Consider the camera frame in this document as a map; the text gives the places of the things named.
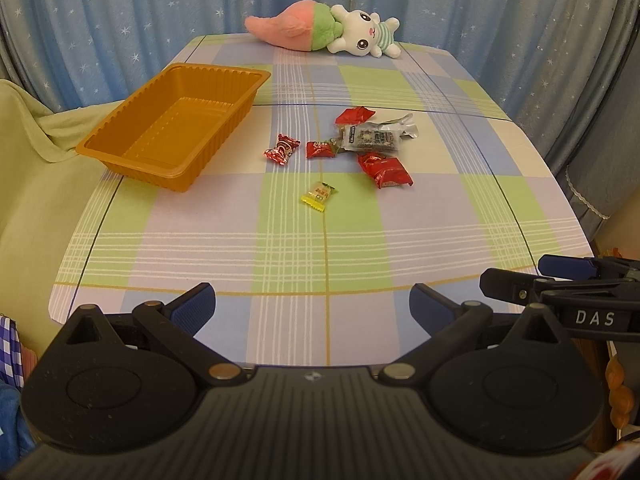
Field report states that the red twisted candy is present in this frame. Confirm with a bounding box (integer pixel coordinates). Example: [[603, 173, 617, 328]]
[[264, 133, 300, 166]]

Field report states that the small red candy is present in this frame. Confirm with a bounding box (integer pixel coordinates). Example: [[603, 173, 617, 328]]
[[306, 140, 337, 159]]

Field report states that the yellow candy wrapper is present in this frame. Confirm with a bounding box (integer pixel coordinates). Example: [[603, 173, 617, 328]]
[[300, 181, 336, 212]]

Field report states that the plaid tablecloth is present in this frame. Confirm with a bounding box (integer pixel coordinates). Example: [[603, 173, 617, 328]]
[[49, 35, 590, 366]]

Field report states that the clear nut snack packet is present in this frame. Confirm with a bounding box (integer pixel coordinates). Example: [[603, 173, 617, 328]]
[[337, 122, 419, 154]]

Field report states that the right hand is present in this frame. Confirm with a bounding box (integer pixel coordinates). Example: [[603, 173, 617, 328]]
[[605, 354, 636, 430]]

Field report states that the silver green snack bag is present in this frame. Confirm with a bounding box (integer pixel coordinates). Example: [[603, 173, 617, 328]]
[[378, 113, 413, 127]]

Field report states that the blue checkered cloth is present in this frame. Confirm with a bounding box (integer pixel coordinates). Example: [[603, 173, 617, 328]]
[[0, 315, 25, 390]]

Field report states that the orange plastic tray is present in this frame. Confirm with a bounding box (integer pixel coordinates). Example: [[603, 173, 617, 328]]
[[76, 63, 270, 192]]

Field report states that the pink carrot bunny plush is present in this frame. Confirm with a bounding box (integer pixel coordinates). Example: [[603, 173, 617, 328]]
[[244, 0, 400, 58]]

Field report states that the blue star curtain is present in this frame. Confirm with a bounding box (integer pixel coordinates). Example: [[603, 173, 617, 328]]
[[1, 0, 639, 235]]

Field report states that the red square snack pouch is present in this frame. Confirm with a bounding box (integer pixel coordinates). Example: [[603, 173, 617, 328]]
[[334, 106, 375, 126]]

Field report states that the green cloth covered sofa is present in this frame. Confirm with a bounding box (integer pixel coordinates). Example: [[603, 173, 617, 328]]
[[1, 79, 119, 354]]

